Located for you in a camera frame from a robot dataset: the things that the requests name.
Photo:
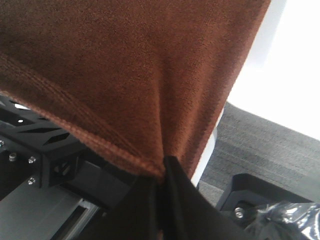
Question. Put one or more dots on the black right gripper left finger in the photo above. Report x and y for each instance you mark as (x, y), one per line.
(135, 217)

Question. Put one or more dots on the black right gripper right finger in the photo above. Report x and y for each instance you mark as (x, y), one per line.
(184, 214)

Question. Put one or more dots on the brown towel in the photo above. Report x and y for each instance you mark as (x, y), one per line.
(134, 80)

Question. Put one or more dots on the black plastic wrapped mount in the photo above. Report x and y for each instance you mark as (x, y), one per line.
(268, 212)

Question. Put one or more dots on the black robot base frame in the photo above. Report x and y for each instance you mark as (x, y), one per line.
(52, 186)

